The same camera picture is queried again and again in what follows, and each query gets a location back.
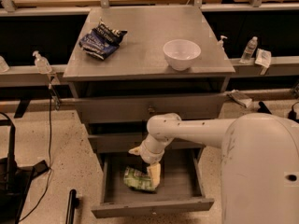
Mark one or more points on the grey drawer cabinet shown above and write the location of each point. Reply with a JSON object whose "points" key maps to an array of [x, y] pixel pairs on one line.
{"points": [[138, 66]]}

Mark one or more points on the black stand left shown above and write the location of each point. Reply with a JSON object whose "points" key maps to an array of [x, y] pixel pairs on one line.
{"points": [[15, 181]]}

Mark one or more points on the clear bottle far left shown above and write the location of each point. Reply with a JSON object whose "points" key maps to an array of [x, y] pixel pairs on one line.
{"points": [[3, 65]]}

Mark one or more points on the black stand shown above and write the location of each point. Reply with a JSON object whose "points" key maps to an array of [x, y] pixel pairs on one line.
{"points": [[15, 181], [264, 109]]}

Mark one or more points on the blue black chip bag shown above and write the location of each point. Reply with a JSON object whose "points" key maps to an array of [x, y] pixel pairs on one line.
{"points": [[102, 41]]}

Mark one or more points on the white paper packet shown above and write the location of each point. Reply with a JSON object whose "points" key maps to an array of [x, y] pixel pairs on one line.
{"points": [[263, 58]]}

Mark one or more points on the left hand sanitizer bottle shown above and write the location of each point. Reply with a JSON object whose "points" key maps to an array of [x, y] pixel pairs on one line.
{"points": [[41, 63]]}

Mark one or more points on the black tube bottom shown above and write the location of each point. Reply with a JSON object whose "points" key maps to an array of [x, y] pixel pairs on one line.
{"points": [[73, 203]]}

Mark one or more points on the grey top drawer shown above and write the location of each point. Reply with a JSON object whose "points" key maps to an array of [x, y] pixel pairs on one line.
{"points": [[142, 107]]}

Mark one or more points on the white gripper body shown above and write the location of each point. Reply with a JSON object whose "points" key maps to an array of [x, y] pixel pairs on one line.
{"points": [[149, 154]]}

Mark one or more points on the green jalapeno chip bag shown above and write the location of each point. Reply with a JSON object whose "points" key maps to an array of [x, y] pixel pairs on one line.
{"points": [[137, 180]]}

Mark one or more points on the white bowl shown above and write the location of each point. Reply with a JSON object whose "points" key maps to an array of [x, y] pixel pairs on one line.
{"points": [[181, 54]]}

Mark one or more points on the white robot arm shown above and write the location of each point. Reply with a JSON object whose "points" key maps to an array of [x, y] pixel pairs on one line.
{"points": [[259, 162]]}

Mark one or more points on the grey bottom drawer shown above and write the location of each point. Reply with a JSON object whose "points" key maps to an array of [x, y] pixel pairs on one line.
{"points": [[180, 188]]}

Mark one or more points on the folded cloth on rail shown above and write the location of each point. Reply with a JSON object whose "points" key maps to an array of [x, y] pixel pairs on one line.
{"points": [[240, 97]]}

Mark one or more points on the small sanitizer pump bottle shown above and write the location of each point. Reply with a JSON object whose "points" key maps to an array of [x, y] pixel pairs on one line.
{"points": [[221, 41]]}

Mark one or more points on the black stand right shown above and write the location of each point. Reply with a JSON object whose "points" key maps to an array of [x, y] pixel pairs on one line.
{"points": [[264, 109]]}

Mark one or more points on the grey middle drawer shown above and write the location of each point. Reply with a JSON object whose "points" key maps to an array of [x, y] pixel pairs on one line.
{"points": [[122, 142]]}

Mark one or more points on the grey drawer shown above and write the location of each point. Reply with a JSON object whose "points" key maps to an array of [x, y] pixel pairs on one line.
{"points": [[122, 142], [142, 107], [180, 188]]}

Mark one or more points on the clear water bottle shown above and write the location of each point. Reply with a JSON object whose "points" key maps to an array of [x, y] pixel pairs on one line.
{"points": [[249, 50]]}

